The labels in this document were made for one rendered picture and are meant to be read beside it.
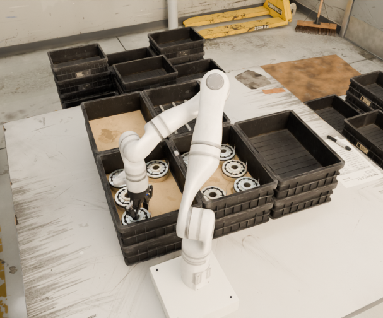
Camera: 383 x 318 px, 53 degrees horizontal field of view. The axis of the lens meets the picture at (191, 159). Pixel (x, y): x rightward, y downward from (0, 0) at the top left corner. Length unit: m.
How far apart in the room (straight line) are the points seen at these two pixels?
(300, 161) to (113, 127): 0.87
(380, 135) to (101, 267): 1.99
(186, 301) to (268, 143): 0.81
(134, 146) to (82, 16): 3.62
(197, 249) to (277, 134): 0.85
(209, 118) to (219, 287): 0.56
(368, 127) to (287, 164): 1.24
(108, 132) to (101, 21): 3.01
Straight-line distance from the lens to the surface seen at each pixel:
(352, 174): 1.92
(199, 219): 1.08
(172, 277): 1.36
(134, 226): 1.29
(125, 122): 1.89
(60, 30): 4.70
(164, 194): 1.51
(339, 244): 1.62
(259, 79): 2.48
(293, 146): 1.78
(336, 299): 1.48
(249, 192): 1.39
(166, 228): 1.37
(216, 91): 1.16
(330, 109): 3.13
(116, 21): 4.79
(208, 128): 1.13
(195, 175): 1.10
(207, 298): 1.32
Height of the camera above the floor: 1.93
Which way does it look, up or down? 42 degrees down
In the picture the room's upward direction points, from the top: straight up
